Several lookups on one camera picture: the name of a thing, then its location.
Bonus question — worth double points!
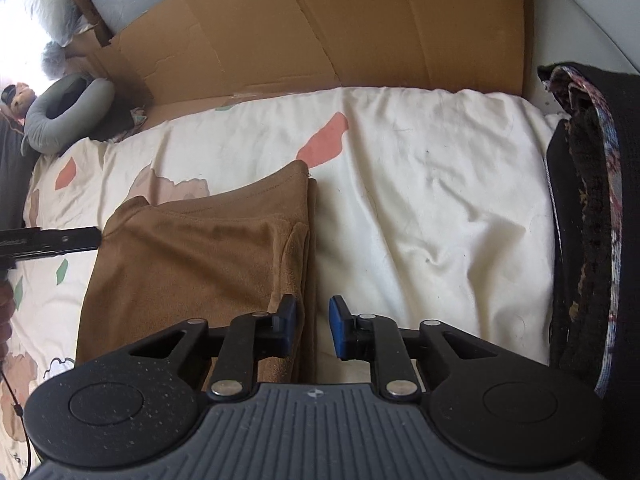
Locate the brown plush toy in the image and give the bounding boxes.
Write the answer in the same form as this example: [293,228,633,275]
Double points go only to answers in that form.
[0,82,38,121]

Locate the black cable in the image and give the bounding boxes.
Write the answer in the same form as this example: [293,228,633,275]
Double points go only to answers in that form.
[0,365,35,478]

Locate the dark grey pillow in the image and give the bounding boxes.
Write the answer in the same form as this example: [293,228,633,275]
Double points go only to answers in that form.
[0,110,38,231]

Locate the folded cardboard sheet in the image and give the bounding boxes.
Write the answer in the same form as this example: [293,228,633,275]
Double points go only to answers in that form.
[65,0,533,126]

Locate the black cloth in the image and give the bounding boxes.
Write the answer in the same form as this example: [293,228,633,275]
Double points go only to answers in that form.
[87,105,136,143]

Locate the grey fluffy pompom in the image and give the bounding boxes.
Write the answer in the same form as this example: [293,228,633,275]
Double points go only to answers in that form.
[42,41,71,78]

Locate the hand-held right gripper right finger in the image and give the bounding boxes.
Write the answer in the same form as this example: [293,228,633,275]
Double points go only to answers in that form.
[327,295,490,403]

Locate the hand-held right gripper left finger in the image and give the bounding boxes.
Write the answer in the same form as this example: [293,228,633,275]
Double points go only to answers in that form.
[128,294,298,403]

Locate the grey neck pillow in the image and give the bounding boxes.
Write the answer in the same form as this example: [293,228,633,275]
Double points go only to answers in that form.
[22,74,117,155]

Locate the dark patterned garment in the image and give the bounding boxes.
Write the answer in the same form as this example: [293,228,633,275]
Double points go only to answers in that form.
[537,62,626,401]

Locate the brown printed t-shirt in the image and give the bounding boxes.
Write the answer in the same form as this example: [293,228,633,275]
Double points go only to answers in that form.
[75,160,318,391]

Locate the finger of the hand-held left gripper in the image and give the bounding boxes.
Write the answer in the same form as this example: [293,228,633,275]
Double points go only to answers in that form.
[0,226,102,262]

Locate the person's left hand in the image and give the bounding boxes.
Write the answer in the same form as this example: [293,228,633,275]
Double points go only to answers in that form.
[0,279,16,358]

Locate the cream bear print bed sheet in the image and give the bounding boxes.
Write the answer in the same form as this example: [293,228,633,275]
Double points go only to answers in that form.
[0,87,568,480]

